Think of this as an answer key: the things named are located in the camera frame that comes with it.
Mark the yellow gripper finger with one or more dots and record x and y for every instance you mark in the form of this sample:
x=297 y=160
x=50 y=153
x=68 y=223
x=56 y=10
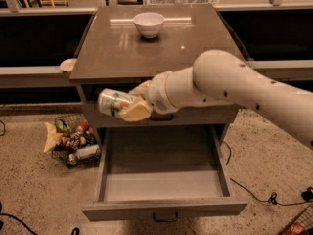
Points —
x=135 y=111
x=141 y=89

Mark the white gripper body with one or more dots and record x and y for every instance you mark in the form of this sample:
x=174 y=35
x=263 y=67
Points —
x=156 y=93

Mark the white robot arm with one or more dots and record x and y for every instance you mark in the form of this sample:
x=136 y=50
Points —
x=217 y=77

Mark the closed grey upper drawer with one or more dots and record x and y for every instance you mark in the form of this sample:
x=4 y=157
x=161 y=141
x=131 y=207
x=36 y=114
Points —
x=188 y=116

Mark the grey drawer cabinet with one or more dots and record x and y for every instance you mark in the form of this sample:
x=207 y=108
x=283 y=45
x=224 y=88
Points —
x=115 y=55

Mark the open grey lower drawer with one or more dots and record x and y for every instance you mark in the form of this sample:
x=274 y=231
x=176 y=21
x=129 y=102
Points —
x=162 y=173

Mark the white bowl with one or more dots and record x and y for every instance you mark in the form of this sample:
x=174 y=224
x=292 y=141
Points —
x=149 y=24

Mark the small round beige disc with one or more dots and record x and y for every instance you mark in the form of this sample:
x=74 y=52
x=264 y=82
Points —
x=68 y=65

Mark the yellow chip bag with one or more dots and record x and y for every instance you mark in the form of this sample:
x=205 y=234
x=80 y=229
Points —
x=53 y=137

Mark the wire basket with snacks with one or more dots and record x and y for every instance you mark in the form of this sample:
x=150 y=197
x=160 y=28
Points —
x=78 y=145

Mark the wire basket bottom right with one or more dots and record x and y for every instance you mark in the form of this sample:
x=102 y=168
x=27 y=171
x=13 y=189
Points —
x=302 y=225

